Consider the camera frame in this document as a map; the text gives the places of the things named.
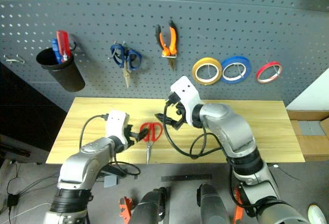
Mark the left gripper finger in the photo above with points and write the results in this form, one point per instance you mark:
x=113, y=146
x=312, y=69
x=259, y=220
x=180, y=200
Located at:
x=136, y=140
x=141, y=132

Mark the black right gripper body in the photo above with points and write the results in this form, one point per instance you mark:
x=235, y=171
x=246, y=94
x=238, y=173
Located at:
x=181, y=111

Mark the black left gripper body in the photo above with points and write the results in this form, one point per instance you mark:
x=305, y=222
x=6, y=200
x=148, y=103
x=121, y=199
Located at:
x=127, y=138

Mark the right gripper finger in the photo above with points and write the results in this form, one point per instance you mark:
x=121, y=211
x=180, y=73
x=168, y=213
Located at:
x=162, y=118
x=176, y=124

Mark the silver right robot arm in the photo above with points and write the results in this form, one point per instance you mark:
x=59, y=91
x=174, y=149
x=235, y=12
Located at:
x=231, y=131

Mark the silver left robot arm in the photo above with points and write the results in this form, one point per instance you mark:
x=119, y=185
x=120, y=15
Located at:
x=82, y=162

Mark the yellow tape roll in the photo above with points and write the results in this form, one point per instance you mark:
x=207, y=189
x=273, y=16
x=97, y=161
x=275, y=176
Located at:
x=197, y=70

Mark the blue tape roll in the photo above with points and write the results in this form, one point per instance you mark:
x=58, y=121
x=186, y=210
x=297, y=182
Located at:
x=247, y=63

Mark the red tape roll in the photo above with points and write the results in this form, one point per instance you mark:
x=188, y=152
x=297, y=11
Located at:
x=262, y=72

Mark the grey perforated pegboard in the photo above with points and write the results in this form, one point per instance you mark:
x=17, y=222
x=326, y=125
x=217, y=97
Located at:
x=180, y=8

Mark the metal tape hook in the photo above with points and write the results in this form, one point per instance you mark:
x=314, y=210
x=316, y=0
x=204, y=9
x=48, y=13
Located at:
x=277, y=67

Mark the bare metal pegboard hook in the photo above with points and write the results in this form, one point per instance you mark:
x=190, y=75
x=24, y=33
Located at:
x=15, y=59

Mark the grey square plate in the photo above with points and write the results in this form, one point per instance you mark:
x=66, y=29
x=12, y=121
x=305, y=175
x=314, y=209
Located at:
x=110, y=181

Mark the black flat strip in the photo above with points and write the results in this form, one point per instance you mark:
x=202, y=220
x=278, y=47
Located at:
x=186, y=177

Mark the metal pliers holder loop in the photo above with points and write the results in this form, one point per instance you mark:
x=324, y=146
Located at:
x=169, y=56

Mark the orange black clamp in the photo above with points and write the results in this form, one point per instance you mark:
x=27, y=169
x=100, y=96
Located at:
x=238, y=208
x=126, y=207

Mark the dark rounded shape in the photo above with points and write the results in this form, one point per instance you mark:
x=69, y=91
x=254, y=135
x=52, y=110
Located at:
x=212, y=203
x=149, y=207

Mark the orange black pliers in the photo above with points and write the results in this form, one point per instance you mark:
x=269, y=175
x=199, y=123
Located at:
x=169, y=43

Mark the metal scissors hook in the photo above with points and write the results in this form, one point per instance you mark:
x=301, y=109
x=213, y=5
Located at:
x=116, y=44

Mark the black cylindrical tool cup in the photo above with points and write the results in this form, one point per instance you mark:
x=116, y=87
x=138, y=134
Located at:
x=67, y=74

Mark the black power adapter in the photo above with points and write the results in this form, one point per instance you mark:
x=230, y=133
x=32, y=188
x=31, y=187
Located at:
x=13, y=200

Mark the brown cardboard box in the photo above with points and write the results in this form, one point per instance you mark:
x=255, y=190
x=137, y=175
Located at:
x=311, y=141

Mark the white shoe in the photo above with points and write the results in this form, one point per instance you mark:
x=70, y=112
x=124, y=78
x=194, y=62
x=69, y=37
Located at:
x=317, y=215

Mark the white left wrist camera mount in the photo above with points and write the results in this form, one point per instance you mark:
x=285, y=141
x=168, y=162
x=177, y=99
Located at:
x=117, y=123

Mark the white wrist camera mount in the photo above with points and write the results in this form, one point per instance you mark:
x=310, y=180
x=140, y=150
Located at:
x=117, y=123
x=189, y=93

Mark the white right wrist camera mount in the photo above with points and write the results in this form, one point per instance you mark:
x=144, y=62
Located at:
x=189, y=93

